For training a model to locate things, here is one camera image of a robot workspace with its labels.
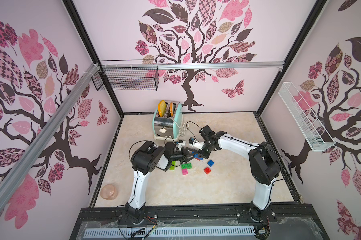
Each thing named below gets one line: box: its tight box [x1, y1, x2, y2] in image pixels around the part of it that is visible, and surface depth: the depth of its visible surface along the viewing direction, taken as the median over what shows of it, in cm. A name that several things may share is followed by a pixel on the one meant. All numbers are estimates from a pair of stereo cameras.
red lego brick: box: [203, 166, 212, 175], surface depth 90 cm
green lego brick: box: [181, 162, 192, 170], surface depth 92 cm
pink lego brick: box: [182, 168, 189, 176], surface depth 90 cm
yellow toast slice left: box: [157, 100, 167, 117], surface depth 99 cm
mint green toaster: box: [152, 102, 184, 141], surface depth 97 cm
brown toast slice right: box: [170, 102, 174, 118], surface depth 97 cm
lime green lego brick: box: [169, 160, 176, 171], surface depth 92 cm
